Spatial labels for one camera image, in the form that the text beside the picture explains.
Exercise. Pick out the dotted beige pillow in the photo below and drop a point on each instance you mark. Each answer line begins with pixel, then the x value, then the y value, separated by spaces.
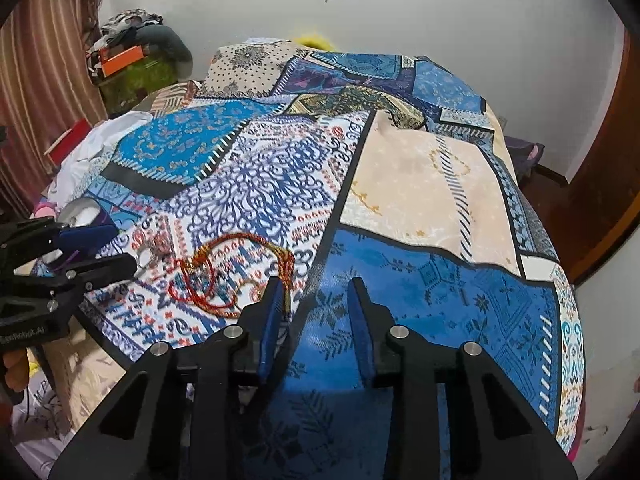
pixel 240 72

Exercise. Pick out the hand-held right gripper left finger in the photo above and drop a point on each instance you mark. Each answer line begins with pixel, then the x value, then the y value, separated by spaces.
pixel 271 327

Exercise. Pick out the white cloth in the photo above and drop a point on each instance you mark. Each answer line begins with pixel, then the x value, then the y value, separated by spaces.
pixel 107 135

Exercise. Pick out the red box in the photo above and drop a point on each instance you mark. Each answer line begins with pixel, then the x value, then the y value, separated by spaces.
pixel 70 141

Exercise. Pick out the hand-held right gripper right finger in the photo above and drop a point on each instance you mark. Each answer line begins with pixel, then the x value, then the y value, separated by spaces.
pixel 361 332

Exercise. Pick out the blue patchwork blanket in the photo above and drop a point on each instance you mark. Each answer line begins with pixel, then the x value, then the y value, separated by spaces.
pixel 425 195

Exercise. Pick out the pile of clothes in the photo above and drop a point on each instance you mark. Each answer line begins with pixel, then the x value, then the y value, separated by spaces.
pixel 150 32

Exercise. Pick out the brown wooden door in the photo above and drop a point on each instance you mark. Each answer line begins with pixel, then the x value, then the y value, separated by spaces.
pixel 600 185

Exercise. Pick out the purple cloth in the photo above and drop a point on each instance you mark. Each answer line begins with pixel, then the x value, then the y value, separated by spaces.
pixel 525 155

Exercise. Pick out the orange box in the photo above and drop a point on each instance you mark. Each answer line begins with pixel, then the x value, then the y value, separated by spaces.
pixel 122 57

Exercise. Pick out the green cloth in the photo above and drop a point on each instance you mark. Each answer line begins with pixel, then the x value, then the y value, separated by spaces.
pixel 145 82

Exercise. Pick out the beige printed bedsheet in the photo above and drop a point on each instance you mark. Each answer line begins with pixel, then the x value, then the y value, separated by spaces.
pixel 75 365

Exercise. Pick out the striped brown curtain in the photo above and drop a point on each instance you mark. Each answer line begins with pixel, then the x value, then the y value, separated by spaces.
pixel 45 60

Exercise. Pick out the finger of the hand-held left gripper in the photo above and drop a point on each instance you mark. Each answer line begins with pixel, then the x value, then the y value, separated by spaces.
pixel 102 267
pixel 87 237

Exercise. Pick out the yellow soft item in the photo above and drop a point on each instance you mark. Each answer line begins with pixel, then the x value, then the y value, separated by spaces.
pixel 312 41

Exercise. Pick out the person's left hand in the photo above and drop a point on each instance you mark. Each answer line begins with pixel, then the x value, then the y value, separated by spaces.
pixel 14 367

